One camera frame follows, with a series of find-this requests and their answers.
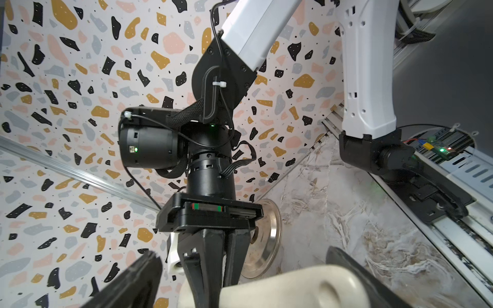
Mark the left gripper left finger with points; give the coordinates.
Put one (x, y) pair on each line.
(137, 286)

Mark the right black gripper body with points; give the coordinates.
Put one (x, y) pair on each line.
(186, 213)

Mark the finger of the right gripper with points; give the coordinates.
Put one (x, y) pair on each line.
(201, 256)
(237, 246)

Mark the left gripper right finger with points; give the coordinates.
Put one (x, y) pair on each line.
(379, 295)

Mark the stainless steel pot lid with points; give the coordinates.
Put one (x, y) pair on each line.
(265, 241)

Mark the cream plastic ladle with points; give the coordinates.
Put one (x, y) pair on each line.
(316, 286)

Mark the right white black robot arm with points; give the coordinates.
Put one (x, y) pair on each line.
(324, 202)

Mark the right green circuit board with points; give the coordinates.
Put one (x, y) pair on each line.
(441, 144)

